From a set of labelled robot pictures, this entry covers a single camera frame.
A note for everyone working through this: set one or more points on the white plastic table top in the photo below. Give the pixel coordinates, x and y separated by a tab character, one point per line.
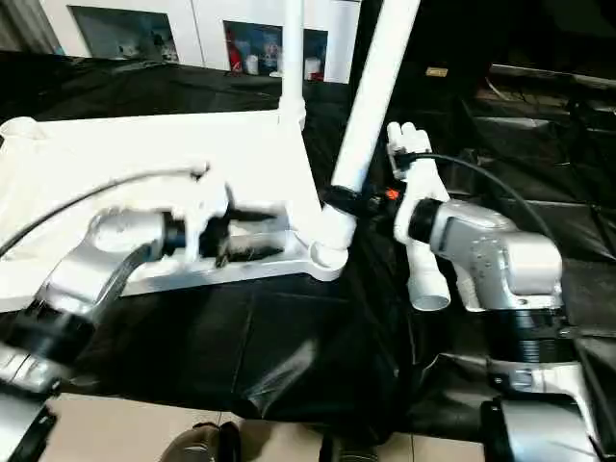
120	144

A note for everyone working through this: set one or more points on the black work mat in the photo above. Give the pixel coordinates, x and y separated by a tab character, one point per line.
289	337

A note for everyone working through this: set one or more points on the small white cup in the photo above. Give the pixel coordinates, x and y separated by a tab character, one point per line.
313	68
251	64

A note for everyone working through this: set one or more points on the red bottle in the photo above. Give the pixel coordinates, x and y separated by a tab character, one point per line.
234	58

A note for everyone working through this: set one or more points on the white blue patterned jar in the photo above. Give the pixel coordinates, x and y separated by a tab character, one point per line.
272	55

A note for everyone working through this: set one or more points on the black cabinet with gold label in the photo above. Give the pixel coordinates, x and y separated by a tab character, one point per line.
481	33

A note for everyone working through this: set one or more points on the dark robot left foot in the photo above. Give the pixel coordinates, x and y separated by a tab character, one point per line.
202	443

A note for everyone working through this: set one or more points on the dark robot foot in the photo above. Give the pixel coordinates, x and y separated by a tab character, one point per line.
346	450
202	443

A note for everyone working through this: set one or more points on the white display cabinet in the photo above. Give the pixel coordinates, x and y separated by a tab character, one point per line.
183	29

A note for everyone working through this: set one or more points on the dark robot right foot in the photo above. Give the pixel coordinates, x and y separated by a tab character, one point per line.
346	450

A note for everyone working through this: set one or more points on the grey window curtain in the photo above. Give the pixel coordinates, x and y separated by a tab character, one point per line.
19	24

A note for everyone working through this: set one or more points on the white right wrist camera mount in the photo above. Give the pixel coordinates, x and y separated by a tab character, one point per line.
423	183

